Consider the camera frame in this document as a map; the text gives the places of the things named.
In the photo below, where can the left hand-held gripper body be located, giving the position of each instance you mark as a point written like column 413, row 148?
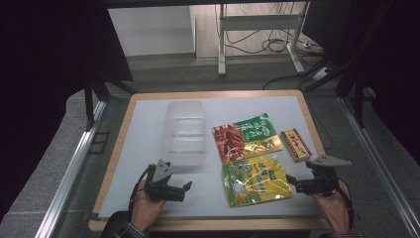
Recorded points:
column 164, row 172

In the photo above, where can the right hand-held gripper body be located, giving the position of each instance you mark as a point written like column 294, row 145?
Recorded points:
column 323, row 180

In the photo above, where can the yellow and green spouted pouch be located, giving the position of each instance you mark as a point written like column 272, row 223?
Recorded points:
column 256, row 181

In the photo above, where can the clear plastic container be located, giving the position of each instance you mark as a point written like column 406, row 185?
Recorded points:
column 185, row 132

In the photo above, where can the green and red snack packet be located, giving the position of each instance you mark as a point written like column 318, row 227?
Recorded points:
column 251, row 137

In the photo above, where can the person's right hand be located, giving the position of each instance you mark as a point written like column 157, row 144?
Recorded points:
column 335, row 211

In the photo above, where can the person's left hand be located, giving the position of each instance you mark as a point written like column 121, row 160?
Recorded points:
column 143, row 211

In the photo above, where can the small red and gold box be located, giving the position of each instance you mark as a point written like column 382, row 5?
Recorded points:
column 296, row 144

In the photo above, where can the light grey table mat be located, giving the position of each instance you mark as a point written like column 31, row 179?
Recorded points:
column 145, row 132

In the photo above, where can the dark rounded object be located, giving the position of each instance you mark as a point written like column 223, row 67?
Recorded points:
column 114, row 224

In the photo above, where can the black stand legs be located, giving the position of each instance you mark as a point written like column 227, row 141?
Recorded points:
column 89, row 102
column 358, row 95

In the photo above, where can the white power strip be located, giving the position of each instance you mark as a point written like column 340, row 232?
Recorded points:
column 321, row 74

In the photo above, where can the dark curtain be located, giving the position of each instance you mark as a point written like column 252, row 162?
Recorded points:
column 396, row 66
column 43, row 59

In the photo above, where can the white panel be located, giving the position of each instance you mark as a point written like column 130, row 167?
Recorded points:
column 150, row 31

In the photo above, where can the aluminium rail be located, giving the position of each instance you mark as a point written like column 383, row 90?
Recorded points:
column 71, row 172
column 379, row 165

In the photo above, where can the black square floor bracket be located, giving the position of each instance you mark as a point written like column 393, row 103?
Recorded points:
column 99, row 142

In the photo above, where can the white metal desk frame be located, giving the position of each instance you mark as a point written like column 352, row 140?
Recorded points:
column 261, row 22

